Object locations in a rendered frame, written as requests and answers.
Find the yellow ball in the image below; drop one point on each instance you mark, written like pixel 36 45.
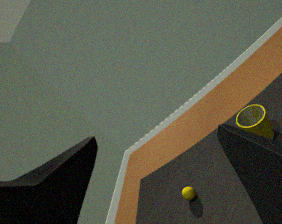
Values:
pixel 188 193

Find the yellow open cylinder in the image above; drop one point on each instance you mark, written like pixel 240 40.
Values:
pixel 253 118

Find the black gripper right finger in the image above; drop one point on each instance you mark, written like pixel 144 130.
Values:
pixel 257 161

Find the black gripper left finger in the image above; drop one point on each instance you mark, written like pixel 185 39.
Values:
pixel 52 193

